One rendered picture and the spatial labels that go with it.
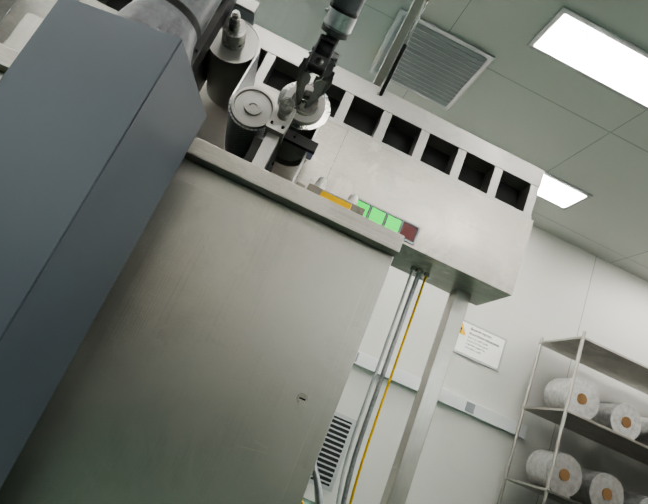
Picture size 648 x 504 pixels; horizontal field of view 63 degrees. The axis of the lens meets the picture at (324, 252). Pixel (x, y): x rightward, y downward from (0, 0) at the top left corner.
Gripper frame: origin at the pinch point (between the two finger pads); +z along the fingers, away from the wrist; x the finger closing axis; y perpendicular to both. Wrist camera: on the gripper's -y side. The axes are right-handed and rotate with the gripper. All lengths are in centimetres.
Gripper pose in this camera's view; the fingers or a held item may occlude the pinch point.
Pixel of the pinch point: (303, 102)
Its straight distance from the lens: 146.2
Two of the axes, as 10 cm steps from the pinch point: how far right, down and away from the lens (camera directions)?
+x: -9.0, -4.2, -1.1
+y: 1.4, -5.2, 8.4
